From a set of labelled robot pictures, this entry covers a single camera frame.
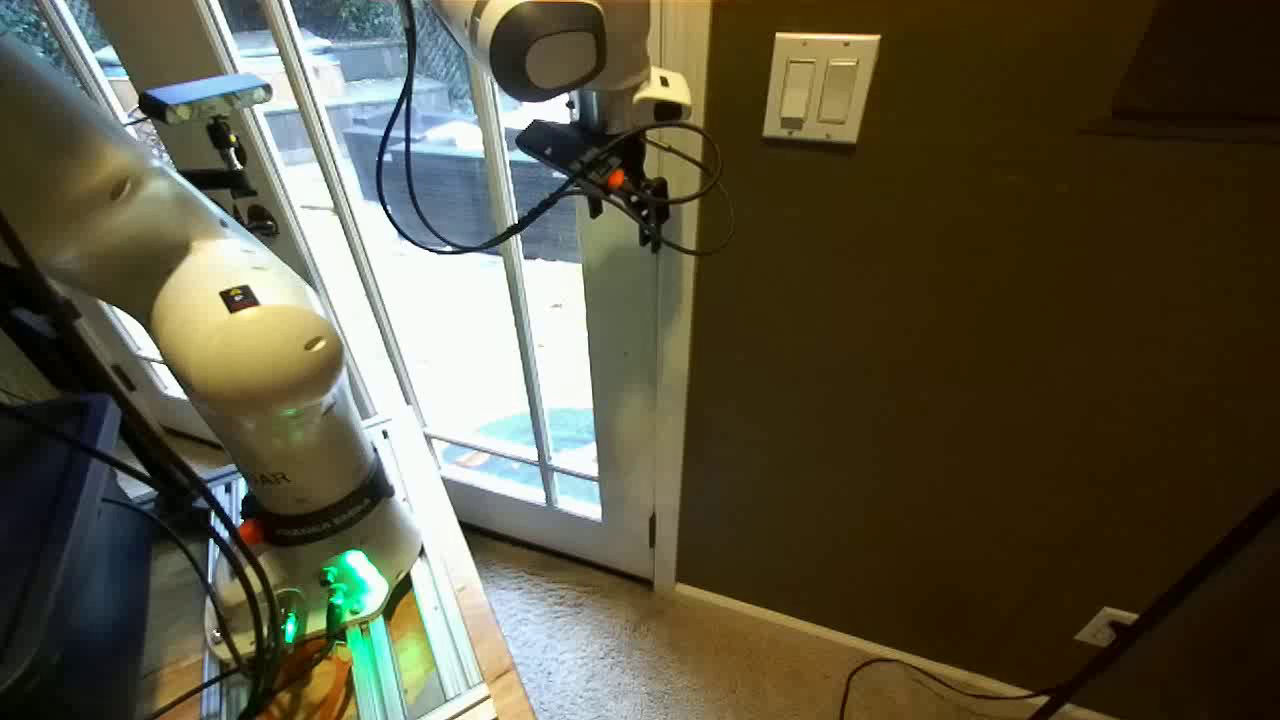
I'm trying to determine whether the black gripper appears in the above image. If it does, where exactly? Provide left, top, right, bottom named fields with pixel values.
left=581, top=120, right=676, bottom=256

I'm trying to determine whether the plain white rocker switch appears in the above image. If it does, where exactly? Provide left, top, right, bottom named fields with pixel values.
left=817, top=57, right=862, bottom=132

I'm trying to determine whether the white robot base green light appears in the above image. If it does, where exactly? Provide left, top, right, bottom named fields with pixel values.
left=237, top=491, right=430, bottom=638

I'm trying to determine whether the white glass-paned door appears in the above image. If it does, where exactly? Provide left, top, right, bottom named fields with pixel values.
left=37, top=0, right=672, bottom=579

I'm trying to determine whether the wooden robot platform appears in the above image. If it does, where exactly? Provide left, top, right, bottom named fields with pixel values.
left=157, top=523, right=539, bottom=720

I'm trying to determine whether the white baseboard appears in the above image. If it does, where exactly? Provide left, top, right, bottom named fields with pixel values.
left=676, top=575, right=1125, bottom=720

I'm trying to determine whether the dark blue storage bin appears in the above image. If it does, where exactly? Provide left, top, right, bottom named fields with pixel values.
left=0, top=386, right=157, bottom=720

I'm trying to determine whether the thin black gripper wire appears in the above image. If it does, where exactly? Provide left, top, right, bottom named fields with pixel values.
left=623, top=120, right=714, bottom=258

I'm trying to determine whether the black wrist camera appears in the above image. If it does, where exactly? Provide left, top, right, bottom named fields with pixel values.
left=511, top=115, right=597, bottom=172

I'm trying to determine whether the white door frame trim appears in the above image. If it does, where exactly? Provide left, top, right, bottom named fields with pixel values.
left=648, top=0, right=719, bottom=599

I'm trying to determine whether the white rocker switch with indicator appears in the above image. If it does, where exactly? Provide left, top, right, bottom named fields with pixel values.
left=774, top=57, right=819, bottom=127

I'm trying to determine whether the white double switch wall plate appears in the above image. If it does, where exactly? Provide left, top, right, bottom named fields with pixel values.
left=760, top=28, right=882, bottom=147

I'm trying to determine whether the thick black looping cable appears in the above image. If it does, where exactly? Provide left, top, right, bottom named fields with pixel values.
left=370, top=0, right=602, bottom=258

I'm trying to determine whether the black camera stand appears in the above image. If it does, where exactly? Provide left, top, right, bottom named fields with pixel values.
left=185, top=113, right=288, bottom=248

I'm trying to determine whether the blue-grey stereo camera bar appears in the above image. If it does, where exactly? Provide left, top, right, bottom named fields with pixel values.
left=137, top=72, right=275, bottom=127

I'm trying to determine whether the black floor cable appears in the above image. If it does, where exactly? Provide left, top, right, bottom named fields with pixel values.
left=833, top=651, right=1049, bottom=720

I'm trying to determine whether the black cable bundle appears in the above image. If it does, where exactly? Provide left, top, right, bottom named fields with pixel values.
left=0, top=396, right=304, bottom=720

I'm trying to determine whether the white wall outlet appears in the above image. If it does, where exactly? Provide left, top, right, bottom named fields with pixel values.
left=1070, top=605, right=1142, bottom=654

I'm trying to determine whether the black power cable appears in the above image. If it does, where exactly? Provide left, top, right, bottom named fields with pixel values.
left=1027, top=482, right=1280, bottom=720

